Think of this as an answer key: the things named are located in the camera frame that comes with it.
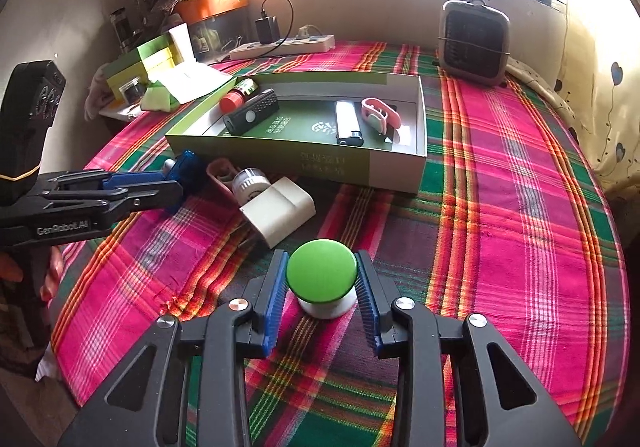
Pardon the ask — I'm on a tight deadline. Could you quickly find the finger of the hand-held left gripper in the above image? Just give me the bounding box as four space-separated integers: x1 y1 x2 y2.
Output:
42 180 187 224
44 168 169 194

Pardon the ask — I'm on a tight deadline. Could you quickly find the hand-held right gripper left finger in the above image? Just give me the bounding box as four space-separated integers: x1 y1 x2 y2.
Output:
57 249 288 447

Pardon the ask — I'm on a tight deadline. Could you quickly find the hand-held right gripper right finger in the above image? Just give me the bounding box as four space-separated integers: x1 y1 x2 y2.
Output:
354 249 583 447

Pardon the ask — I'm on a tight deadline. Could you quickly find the blue stapler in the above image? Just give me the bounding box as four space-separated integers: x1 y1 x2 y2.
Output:
162 149 207 198

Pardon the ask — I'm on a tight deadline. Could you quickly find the pink cable clip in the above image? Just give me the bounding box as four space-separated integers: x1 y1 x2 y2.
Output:
361 97 403 135
206 158 240 200

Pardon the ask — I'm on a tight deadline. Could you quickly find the green and white knob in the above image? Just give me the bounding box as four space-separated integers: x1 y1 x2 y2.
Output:
286 238 359 320

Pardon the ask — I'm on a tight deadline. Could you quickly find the white ribbed cylinder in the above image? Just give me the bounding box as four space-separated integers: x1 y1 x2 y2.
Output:
231 167 272 205

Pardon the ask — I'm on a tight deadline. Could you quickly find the white power adapter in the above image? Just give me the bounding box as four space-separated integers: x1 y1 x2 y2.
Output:
239 177 317 250

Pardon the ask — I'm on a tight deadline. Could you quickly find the red-capped green bottle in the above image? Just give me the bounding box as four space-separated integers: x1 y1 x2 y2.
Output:
219 79 260 114

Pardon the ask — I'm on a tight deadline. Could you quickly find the black bike light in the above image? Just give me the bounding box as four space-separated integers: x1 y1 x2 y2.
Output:
222 88 280 136

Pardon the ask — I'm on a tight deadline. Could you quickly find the green cardboard box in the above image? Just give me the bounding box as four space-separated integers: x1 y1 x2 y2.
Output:
165 72 428 195

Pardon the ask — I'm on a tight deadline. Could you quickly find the white and grey small gadget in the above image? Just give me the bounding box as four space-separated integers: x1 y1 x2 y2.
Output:
334 99 366 146

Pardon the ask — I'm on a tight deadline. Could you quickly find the person's left hand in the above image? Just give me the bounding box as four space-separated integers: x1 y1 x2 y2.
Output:
0 252 66 303

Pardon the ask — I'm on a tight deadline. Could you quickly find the white cloth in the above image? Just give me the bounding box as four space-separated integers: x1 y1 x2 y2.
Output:
82 64 118 122

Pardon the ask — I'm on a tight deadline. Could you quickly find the green tissue pack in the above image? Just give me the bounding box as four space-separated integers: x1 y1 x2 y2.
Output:
141 79 181 112

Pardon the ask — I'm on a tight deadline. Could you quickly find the white paper sheet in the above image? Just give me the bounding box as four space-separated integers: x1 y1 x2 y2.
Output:
150 61 236 105

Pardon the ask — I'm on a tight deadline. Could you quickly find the green and yellow box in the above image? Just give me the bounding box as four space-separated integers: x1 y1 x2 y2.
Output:
105 34 176 102

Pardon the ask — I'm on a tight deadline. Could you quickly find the tall dark glass jar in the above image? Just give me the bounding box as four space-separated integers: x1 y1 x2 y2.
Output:
109 8 133 55

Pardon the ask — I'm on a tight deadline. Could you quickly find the white small carton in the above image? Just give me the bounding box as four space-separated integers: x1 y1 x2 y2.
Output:
167 22 197 64

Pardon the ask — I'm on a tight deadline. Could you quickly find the plaid blanket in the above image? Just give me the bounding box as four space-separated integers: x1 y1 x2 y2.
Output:
47 41 631 447

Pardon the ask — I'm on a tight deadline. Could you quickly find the clear plastic container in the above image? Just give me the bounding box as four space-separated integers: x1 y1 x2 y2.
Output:
187 17 251 62

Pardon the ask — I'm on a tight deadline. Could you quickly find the orange plastic tray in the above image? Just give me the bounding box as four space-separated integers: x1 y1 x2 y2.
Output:
172 0 249 25

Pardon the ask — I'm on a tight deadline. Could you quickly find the black charger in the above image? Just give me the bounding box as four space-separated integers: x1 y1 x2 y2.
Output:
255 16 279 45

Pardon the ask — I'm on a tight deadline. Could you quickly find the white power strip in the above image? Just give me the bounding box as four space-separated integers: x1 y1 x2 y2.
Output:
229 33 336 62

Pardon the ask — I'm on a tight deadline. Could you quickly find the small grey heater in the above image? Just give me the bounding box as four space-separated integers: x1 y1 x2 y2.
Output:
436 0 512 88

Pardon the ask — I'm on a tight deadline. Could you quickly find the heart-patterned curtain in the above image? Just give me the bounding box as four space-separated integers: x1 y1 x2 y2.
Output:
550 0 640 188

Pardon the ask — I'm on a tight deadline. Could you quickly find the black charger cable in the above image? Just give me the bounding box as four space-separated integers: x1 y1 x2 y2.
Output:
260 0 296 52

